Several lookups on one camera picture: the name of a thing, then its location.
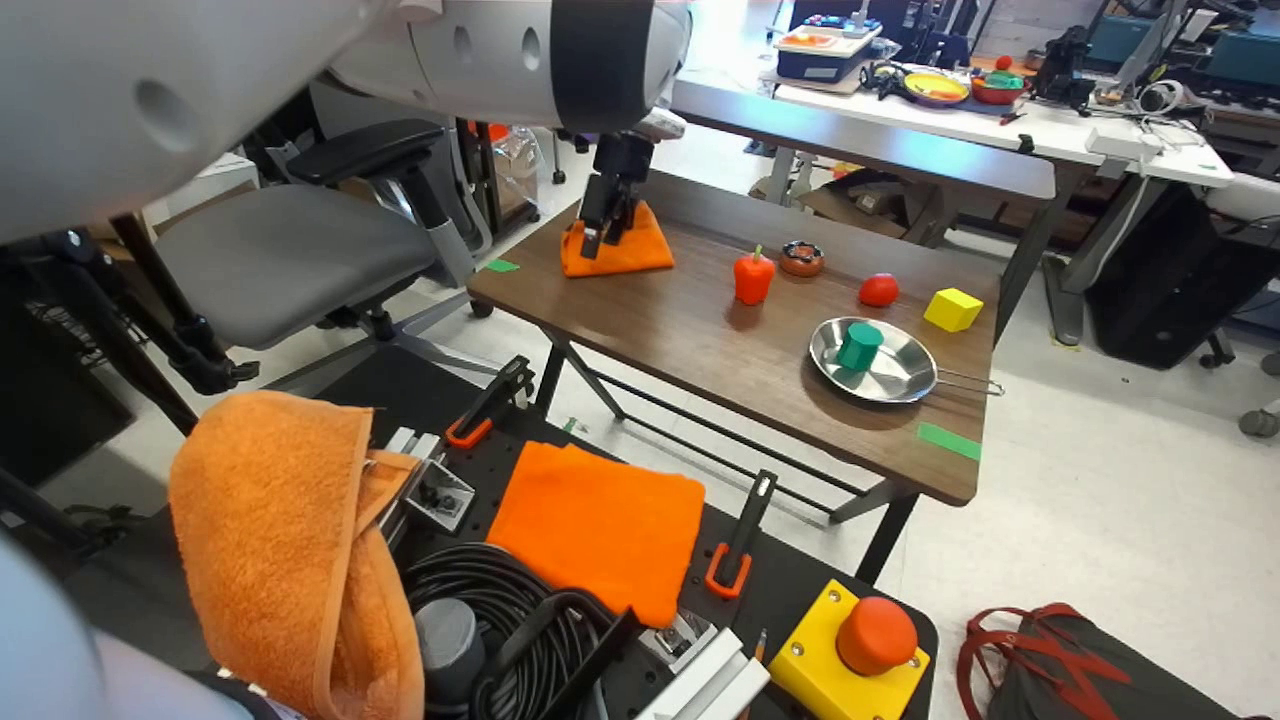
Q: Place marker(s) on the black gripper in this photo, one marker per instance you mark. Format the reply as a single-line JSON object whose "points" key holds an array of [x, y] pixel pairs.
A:
{"points": [[619, 172]]}

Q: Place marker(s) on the orange cloth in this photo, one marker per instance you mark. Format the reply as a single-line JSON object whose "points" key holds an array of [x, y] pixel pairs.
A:
{"points": [[636, 251], [600, 524]]}

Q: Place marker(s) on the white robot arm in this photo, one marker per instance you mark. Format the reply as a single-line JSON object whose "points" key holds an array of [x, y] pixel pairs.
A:
{"points": [[266, 81]]}

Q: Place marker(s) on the folded orange cloth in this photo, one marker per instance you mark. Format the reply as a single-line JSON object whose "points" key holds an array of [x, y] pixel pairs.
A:
{"points": [[600, 524]]}

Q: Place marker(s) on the green tape strip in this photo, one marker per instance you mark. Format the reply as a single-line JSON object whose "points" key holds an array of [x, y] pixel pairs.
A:
{"points": [[949, 441], [502, 264]]}

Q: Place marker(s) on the orange toy pepper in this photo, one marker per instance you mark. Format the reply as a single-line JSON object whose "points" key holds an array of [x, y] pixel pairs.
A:
{"points": [[754, 277]]}

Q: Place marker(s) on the small brown bowl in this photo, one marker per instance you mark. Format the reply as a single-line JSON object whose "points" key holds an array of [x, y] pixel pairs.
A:
{"points": [[802, 259]]}

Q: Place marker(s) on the green cup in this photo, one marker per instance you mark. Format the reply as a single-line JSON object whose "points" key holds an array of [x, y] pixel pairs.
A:
{"points": [[863, 350]]}

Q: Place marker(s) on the red toy tomato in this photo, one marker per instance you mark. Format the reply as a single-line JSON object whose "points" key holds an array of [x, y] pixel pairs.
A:
{"points": [[877, 288]]}

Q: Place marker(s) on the long dark top table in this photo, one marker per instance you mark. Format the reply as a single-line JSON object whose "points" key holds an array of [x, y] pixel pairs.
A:
{"points": [[865, 132]]}

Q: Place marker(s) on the tray with orange items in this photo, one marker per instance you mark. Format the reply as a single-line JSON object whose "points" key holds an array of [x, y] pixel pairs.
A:
{"points": [[831, 37]]}

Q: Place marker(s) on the grey office chair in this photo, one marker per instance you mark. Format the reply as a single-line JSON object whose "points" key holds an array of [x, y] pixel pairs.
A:
{"points": [[295, 244]]}

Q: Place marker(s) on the silver metal bowl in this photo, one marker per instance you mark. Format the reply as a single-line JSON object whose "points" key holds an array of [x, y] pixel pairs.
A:
{"points": [[904, 372]]}

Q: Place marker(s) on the yellow cube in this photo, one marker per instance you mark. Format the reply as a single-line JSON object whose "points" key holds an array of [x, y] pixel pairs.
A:
{"points": [[952, 309]]}

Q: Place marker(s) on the yellow plate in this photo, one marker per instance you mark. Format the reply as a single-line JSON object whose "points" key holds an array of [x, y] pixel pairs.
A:
{"points": [[937, 88]]}

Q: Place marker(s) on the black base platform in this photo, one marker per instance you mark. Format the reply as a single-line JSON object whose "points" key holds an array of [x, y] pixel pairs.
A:
{"points": [[785, 574]]}

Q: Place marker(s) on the red bowl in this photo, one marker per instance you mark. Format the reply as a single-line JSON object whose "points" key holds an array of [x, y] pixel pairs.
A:
{"points": [[1002, 84]]}

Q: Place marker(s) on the grey cylinder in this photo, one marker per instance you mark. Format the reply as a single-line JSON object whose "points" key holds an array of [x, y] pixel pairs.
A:
{"points": [[449, 642]]}

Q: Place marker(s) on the short aluminium profile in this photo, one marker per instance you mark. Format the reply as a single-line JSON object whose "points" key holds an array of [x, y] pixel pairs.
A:
{"points": [[706, 674]]}

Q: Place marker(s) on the orange terry towel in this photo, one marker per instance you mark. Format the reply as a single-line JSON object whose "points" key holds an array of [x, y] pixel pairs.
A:
{"points": [[282, 544]]}

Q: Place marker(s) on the yellow emergency stop button box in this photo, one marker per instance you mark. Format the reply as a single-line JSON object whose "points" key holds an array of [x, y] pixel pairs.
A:
{"points": [[833, 664]]}

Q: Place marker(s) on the black rolling chair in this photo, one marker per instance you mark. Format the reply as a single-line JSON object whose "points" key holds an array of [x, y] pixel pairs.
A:
{"points": [[1175, 283]]}

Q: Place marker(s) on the black red bag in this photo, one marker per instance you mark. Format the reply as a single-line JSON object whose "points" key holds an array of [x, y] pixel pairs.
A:
{"points": [[1080, 664]]}

